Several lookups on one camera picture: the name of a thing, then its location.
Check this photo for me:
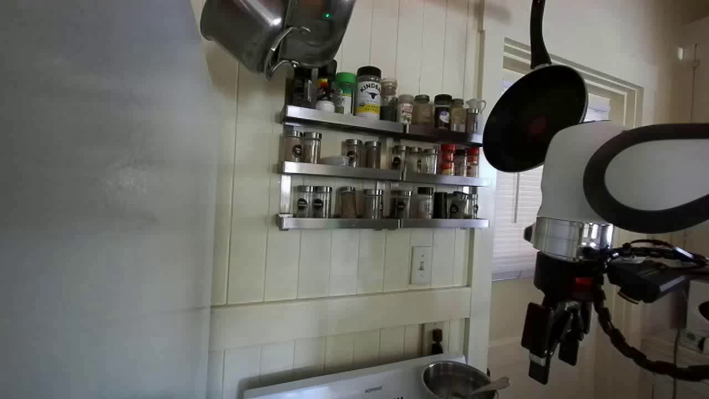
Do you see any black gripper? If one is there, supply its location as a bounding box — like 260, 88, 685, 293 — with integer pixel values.
518, 252, 609, 385

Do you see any green lid bottle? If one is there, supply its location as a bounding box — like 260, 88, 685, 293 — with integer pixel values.
332, 72, 360, 117

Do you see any small bottle red cap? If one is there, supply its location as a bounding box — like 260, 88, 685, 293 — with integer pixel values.
314, 76, 340, 115

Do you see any dark tall bottle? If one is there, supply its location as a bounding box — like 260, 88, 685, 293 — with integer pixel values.
287, 64, 313, 109

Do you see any steel spoon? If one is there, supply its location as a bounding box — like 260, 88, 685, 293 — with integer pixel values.
463, 374, 513, 399

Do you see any cream cabinet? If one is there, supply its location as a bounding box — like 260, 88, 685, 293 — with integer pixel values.
638, 334, 709, 399

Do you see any white countertop appliance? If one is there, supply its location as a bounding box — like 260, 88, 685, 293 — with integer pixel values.
680, 280, 709, 355

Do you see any red spice jar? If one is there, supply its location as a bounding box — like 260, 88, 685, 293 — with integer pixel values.
466, 144, 484, 177
438, 142, 459, 177

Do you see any steel three-tier spice rack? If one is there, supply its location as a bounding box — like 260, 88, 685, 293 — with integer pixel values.
276, 102, 493, 232

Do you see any hanging black frying pan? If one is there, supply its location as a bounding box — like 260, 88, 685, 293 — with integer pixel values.
482, 0, 591, 175

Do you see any black label spice jar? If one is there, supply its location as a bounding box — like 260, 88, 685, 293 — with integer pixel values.
432, 93, 455, 135

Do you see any large jar yellow label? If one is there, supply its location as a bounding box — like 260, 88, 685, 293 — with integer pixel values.
354, 64, 386, 119

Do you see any hanging steel bowl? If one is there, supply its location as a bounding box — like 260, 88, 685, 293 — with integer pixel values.
269, 0, 357, 74

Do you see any hanging steel pot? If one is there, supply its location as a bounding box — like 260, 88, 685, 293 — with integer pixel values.
198, 0, 288, 76

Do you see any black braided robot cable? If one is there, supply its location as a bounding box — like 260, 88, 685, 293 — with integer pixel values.
589, 236, 709, 385

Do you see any white wall outlet plate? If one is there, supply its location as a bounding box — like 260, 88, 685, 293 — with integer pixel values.
424, 321, 448, 359

